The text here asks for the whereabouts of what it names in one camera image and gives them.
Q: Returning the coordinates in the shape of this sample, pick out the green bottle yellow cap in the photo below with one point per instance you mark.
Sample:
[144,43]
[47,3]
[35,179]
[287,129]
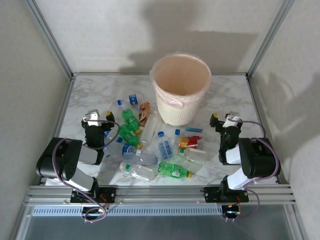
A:
[172,170]
[128,117]
[128,136]

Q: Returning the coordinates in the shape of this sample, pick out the clear bottle wide blue label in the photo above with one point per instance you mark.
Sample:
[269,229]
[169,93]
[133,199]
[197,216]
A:
[110,150]

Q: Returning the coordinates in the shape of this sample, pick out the small blue label bottle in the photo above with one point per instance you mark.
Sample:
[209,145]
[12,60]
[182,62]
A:
[133,99]

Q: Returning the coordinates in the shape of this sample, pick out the brown label plastic bottle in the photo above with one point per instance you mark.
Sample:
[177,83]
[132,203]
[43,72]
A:
[144,112]

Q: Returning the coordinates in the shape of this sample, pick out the blue label white cap bottle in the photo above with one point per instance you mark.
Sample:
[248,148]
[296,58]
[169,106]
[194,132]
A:
[128,149]

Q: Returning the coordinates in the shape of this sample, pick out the clear unlabelled plastic bottle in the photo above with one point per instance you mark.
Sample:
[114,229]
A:
[150,127]

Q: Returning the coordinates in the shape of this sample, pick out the crushed clear bluish bottle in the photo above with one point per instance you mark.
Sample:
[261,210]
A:
[142,158]

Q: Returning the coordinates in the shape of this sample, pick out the clear bottle green white cap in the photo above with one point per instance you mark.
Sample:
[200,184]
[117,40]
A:
[140,173]

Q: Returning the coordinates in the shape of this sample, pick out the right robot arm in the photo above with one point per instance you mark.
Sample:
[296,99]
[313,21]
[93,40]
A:
[255,160]

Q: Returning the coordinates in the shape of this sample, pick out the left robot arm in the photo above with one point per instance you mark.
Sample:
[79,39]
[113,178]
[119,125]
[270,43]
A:
[65,160]

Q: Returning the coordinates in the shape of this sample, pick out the cream plastic waste bin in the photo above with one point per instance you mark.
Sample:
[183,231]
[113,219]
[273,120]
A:
[175,115]

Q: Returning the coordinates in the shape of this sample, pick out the pink plastic bin liner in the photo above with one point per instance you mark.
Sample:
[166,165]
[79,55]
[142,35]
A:
[180,72]

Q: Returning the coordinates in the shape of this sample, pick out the red orange label bottle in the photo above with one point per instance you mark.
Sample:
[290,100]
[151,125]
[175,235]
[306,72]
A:
[191,142]

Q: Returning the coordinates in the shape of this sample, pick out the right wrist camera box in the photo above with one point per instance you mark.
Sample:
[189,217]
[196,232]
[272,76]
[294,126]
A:
[231,120]

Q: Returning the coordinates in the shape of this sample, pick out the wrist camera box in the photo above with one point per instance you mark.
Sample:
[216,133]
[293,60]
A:
[93,115]
[231,120]

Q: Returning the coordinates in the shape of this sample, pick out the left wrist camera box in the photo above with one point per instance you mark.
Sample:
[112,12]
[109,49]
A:
[93,115]

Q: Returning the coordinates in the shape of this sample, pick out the aluminium frame rail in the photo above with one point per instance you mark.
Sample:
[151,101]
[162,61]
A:
[64,105]
[256,105]
[112,73]

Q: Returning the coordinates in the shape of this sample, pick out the wide aluminium mounting rail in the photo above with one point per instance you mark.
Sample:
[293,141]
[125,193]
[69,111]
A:
[160,195]

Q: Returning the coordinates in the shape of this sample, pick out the aluminium frame post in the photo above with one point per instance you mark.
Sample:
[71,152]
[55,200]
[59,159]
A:
[269,37]
[51,40]

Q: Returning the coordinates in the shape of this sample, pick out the aluminium frame leg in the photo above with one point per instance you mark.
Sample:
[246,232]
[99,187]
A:
[296,225]
[20,225]

